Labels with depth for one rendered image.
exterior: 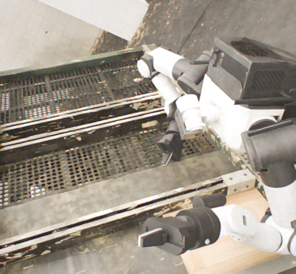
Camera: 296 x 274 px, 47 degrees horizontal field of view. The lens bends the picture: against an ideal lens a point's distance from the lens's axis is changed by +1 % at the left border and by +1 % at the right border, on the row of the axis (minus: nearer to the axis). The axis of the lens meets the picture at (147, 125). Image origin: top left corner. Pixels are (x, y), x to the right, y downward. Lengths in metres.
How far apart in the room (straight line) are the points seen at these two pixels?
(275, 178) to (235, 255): 0.43
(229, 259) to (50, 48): 5.89
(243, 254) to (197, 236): 0.51
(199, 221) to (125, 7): 4.46
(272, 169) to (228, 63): 0.31
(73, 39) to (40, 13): 0.72
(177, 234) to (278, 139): 0.35
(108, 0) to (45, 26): 1.90
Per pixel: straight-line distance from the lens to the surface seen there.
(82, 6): 4.96
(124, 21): 5.13
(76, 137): 1.76
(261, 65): 0.94
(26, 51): 6.77
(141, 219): 1.35
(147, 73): 1.41
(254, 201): 1.45
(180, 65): 1.26
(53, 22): 6.54
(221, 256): 1.27
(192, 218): 0.79
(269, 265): 1.25
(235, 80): 0.97
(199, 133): 1.00
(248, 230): 0.89
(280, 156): 0.90
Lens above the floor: 2.03
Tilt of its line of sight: 30 degrees down
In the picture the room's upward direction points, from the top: 73 degrees counter-clockwise
